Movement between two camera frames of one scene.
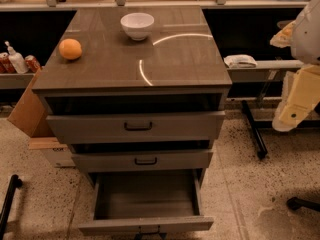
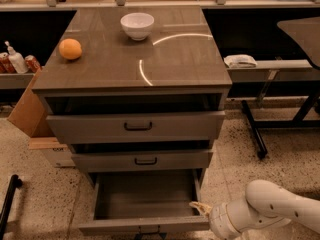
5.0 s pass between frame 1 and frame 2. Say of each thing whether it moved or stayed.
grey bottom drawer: stayed
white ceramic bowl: stayed
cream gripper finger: moved
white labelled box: stayed
